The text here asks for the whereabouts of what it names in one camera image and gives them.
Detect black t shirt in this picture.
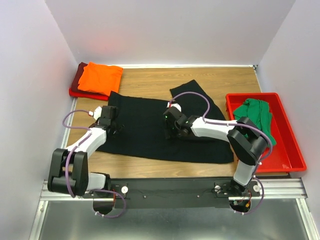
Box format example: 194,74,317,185
98,92,234,164

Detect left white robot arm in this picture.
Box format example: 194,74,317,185
47,105,123,198

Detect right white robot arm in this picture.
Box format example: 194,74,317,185
163,106,273,196

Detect red folded t shirt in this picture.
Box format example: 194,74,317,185
68,87,109,101

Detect orange folded t shirt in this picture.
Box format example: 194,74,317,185
77,62,124,96

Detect maroon folded t shirt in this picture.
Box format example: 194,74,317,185
70,62,88,92

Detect green t shirt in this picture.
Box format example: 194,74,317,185
233,98,277,146

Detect red plastic bin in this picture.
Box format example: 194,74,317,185
225,92,307,174

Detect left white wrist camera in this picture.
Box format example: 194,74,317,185
88,106,102,120

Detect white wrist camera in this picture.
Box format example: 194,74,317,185
167,101,182,113
88,106,102,120

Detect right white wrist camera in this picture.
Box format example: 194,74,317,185
167,101,182,113

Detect aluminium frame rail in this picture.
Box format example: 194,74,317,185
39,178,308,201

